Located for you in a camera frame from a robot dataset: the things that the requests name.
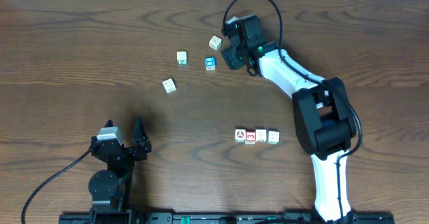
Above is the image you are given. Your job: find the green N wooden block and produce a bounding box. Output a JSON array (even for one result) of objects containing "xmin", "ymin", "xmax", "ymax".
[{"xmin": 255, "ymin": 129, "xmax": 267, "ymax": 142}]

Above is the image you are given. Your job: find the green Z block left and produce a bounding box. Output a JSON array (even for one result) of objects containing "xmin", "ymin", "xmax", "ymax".
[{"xmin": 176, "ymin": 51, "xmax": 188, "ymax": 65}]

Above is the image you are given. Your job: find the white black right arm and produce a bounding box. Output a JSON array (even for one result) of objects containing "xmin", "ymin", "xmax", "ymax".
[{"xmin": 221, "ymin": 42, "xmax": 357, "ymax": 223}]

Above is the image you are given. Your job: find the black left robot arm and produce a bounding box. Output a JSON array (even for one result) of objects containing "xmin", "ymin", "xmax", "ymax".
[{"xmin": 88, "ymin": 117, "xmax": 151, "ymax": 223}]

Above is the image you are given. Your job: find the blue-top umbrella block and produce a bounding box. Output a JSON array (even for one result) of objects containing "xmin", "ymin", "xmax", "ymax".
[{"xmin": 204, "ymin": 57, "xmax": 216, "ymax": 71}]

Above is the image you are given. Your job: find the red-framed number three block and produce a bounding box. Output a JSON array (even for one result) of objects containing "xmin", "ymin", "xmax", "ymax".
[{"xmin": 245, "ymin": 131, "xmax": 256, "ymax": 144}]

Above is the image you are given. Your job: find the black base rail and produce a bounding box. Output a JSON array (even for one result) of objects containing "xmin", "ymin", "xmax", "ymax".
[{"xmin": 58, "ymin": 211, "xmax": 396, "ymax": 224}]

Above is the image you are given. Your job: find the soccer ball yellow-top block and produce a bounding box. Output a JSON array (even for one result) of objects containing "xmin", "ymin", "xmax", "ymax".
[{"xmin": 235, "ymin": 129, "xmax": 246, "ymax": 142}]

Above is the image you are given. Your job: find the plain wooden picture block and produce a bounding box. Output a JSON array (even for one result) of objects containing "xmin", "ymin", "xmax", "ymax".
[{"xmin": 209, "ymin": 36, "xmax": 222, "ymax": 50}]

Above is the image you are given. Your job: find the blue-side snail block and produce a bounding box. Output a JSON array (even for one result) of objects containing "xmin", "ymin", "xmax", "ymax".
[{"xmin": 162, "ymin": 78, "xmax": 176, "ymax": 94}]

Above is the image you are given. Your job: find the plain green-edge wooden block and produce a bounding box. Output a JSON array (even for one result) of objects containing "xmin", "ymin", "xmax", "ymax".
[{"xmin": 267, "ymin": 131, "xmax": 280, "ymax": 144}]

